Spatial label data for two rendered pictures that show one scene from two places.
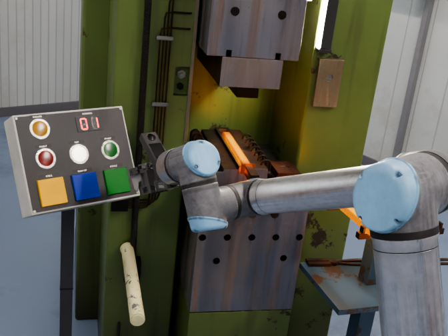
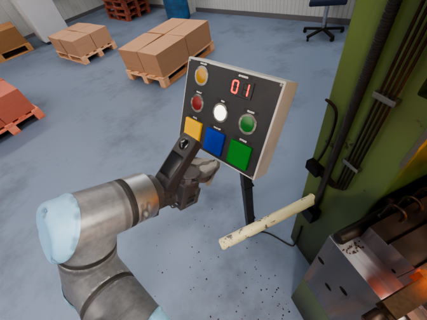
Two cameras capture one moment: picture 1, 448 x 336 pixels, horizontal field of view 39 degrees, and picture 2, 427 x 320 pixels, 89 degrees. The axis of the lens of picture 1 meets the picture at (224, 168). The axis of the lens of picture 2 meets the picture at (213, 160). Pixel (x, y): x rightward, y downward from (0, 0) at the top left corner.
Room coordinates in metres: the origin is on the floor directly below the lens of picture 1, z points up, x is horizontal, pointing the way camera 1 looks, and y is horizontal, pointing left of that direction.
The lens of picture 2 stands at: (1.67, -0.11, 1.49)
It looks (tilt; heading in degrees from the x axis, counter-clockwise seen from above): 48 degrees down; 92
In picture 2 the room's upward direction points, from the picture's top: 14 degrees counter-clockwise
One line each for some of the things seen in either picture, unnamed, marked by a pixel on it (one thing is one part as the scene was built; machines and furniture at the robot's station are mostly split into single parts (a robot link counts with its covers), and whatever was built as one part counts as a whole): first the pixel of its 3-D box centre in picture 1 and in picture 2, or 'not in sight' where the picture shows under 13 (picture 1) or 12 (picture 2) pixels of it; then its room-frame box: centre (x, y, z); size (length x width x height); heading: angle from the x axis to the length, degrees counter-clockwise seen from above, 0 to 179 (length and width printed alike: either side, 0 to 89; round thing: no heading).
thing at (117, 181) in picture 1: (116, 181); (239, 154); (1.73, 0.31, 1.01); 0.07 x 0.05 x 0.07; 129
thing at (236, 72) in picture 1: (236, 59); not in sight; (2.19, 0.00, 1.32); 0.42 x 0.20 x 0.10; 14
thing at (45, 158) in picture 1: (45, 158); (197, 103); (1.64, 0.50, 1.09); 0.05 x 0.03 x 0.04; 104
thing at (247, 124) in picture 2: (110, 149); (247, 124); (1.77, 0.34, 1.09); 0.05 x 0.03 x 0.04; 104
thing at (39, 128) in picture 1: (39, 129); (201, 75); (1.68, 0.52, 1.16); 0.05 x 0.03 x 0.04; 104
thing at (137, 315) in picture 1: (132, 281); (268, 221); (1.82, 0.26, 0.62); 0.44 x 0.05 x 0.05; 14
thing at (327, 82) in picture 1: (327, 83); not in sight; (2.19, -0.33, 1.27); 0.09 x 0.02 x 0.17; 104
